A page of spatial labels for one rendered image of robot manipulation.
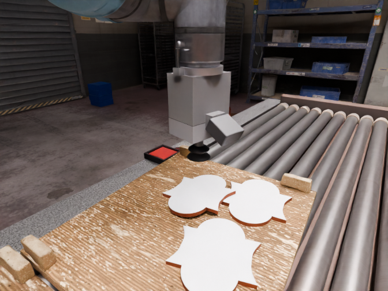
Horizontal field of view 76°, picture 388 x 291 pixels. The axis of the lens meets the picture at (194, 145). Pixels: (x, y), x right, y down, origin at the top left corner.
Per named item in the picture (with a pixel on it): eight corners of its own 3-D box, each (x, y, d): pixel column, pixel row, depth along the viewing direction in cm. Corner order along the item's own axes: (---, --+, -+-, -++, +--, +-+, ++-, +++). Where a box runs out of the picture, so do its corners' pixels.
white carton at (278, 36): (270, 43, 450) (272, 29, 441) (278, 43, 468) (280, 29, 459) (289, 43, 426) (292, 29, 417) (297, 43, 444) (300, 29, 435)
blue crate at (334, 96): (297, 101, 443) (300, 89, 434) (300, 96, 477) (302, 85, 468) (336, 105, 418) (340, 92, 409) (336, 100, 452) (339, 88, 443)
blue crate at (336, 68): (310, 72, 425) (312, 62, 418) (317, 70, 451) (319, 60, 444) (343, 75, 395) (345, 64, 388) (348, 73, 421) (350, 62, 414)
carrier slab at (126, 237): (22, 258, 38) (18, 250, 37) (179, 156, 69) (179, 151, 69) (231, 446, 21) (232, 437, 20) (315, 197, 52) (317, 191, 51)
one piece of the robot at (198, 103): (217, 51, 30) (213, 170, 36) (261, 48, 35) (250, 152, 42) (160, 47, 38) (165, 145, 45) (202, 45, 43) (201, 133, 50)
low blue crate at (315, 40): (310, 44, 400) (311, 36, 396) (311, 43, 432) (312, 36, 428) (345, 44, 381) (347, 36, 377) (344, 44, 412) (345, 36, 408)
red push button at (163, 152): (148, 157, 70) (148, 153, 69) (163, 150, 74) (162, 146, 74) (163, 164, 66) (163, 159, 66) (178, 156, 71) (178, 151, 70)
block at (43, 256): (23, 253, 37) (18, 239, 36) (36, 245, 38) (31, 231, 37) (45, 272, 34) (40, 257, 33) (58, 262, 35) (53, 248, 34)
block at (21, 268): (0, 265, 35) (-7, 251, 34) (14, 256, 36) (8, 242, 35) (22, 286, 32) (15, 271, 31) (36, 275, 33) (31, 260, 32)
